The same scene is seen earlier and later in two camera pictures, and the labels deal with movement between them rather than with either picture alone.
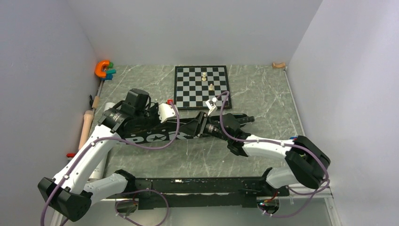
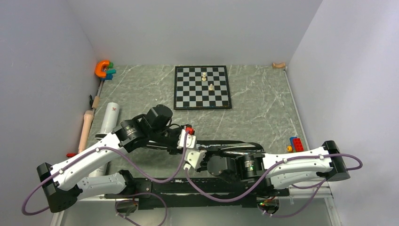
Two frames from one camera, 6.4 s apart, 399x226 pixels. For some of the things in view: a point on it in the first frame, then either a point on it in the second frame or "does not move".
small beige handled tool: (96, 103) does not move
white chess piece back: (203, 78) does not move
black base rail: (197, 193) does not move
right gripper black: (197, 126) -> (203, 166)
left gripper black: (155, 108) -> (173, 149)
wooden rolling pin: (88, 119) does not move
